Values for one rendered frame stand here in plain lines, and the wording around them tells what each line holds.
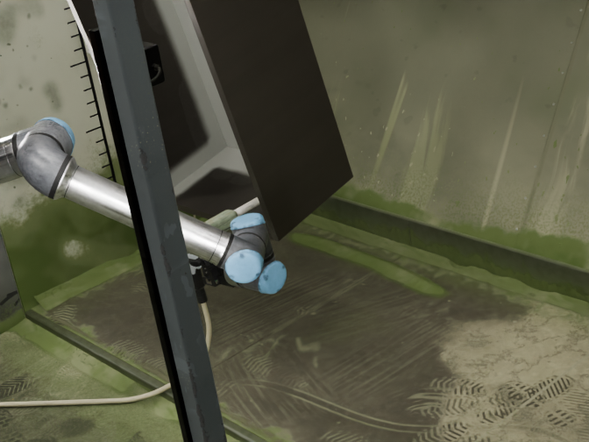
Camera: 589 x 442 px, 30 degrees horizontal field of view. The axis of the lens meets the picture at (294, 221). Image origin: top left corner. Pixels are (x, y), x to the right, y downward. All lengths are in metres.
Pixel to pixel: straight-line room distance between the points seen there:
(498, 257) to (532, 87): 0.58
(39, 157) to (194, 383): 0.90
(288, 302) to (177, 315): 1.81
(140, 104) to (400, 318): 1.91
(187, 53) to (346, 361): 1.13
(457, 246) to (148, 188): 2.10
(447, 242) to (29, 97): 1.54
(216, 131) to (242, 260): 1.15
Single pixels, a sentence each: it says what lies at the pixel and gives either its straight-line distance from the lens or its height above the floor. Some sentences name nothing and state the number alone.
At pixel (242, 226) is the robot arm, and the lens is 2.84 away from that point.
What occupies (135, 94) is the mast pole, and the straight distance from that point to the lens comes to 1.82.
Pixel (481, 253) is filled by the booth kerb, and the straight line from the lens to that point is 3.77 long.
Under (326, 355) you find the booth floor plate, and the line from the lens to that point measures 3.44.
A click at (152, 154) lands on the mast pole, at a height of 1.22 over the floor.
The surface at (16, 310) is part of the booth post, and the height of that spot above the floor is 0.06.
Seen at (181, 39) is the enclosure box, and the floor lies 0.95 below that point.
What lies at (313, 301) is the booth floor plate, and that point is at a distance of 3.75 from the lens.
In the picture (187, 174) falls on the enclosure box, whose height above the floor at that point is 0.50.
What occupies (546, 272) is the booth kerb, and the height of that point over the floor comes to 0.12.
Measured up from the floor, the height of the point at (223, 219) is 0.56.
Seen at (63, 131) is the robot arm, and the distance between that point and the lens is 2.86.
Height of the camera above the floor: 1.85
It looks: 24 degrees down
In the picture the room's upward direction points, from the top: 9 degrees counter-clockwise
